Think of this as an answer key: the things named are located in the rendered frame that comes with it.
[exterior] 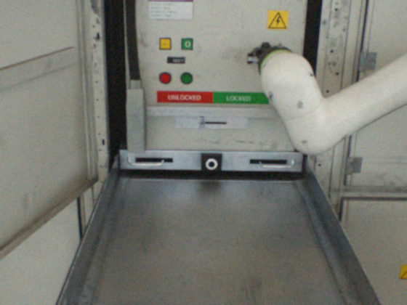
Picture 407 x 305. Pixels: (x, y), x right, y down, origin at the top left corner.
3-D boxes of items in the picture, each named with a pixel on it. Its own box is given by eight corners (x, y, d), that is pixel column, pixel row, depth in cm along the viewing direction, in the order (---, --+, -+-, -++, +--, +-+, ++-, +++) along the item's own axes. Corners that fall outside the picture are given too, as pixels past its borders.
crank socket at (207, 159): (221, 172, 156) (222, 156, 154) (200, 171, 155) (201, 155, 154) (221, 168, 158) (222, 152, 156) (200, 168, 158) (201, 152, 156)
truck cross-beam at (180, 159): (301, 171, 159) (303, 152, 156) (120, 168, 158) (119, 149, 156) (298, 165, 163) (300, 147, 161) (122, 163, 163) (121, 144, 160)
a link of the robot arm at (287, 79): (304, 47, 103) (254, 74, 105) (331, 102, 107) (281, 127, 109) (292, 36, 116) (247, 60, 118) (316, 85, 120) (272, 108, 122)
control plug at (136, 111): (144, 153, 146) (143, 91, 139) (127, 153, 146) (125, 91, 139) (147, 144, 153) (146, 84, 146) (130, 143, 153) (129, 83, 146)
